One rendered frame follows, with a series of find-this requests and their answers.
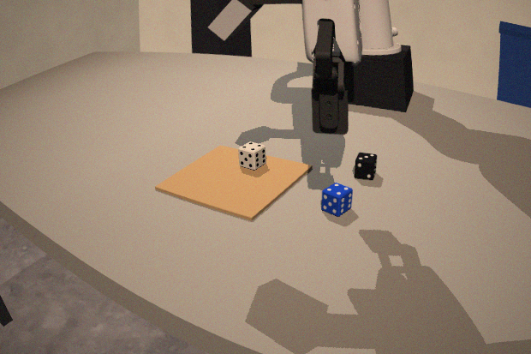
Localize blue die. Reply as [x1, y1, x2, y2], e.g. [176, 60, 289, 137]
[321, 183, 353, 217]

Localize tan square mat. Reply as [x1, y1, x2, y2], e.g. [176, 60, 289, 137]
[155, 146, 313, 221]

